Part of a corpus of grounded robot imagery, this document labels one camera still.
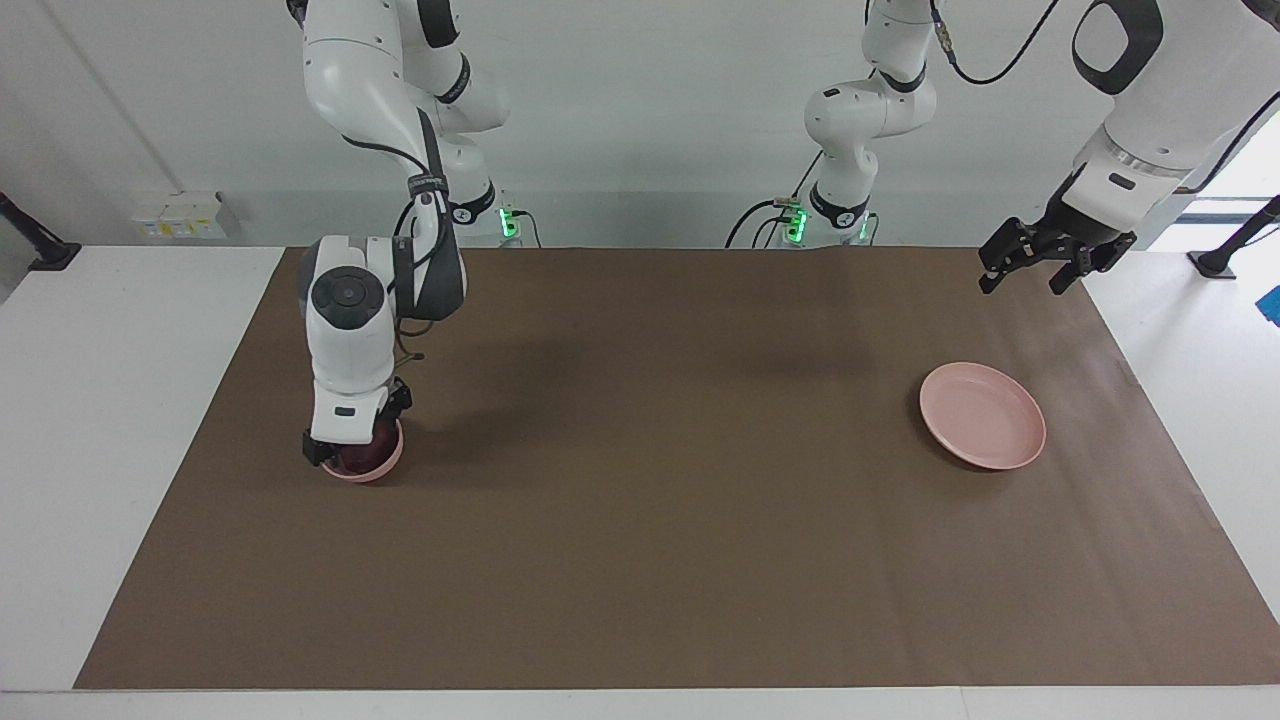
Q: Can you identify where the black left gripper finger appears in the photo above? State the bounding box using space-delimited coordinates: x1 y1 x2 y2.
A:
1047 244 1110 296
977 215 1037 296

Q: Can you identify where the brown table mat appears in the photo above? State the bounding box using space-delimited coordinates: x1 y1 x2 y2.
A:
75 246 1280 691

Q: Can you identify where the pink bowl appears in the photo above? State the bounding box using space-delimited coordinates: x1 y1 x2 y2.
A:
322 418 406 484

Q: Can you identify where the black clamp stand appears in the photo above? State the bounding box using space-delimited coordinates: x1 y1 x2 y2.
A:
0 193 83 273
1190 195 1280 279

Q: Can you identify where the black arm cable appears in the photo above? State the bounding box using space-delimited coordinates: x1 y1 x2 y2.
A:
340 105 466 363
930 0 1280 196

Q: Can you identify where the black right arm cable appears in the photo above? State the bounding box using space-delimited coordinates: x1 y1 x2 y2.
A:
340 105 466 363

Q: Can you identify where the dark red apple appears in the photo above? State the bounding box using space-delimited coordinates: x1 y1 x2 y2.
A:
338 420 401 474

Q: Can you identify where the pink plate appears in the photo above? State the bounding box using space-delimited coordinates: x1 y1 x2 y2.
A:
919 361 1047 471

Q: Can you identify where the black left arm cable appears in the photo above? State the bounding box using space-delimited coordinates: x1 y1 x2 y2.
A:
930 0 1280 196

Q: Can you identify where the white wall socket box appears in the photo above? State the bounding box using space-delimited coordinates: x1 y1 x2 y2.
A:
128 190 241 242

